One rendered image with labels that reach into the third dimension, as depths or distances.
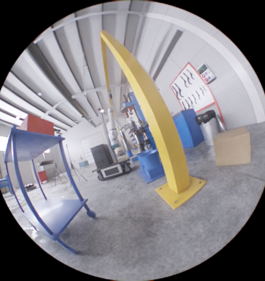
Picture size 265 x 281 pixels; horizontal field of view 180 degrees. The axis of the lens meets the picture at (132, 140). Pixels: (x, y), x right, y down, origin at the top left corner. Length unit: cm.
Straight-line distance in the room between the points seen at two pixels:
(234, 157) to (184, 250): 89
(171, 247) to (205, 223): 23
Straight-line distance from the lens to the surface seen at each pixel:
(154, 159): 124
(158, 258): 58
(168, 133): 66
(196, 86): 316
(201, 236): 61
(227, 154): 107
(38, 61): 571
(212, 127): 188
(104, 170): 196
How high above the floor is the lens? 57
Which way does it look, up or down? 3 degrees up
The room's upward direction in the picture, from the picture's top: 20 degrees counter-clockwise
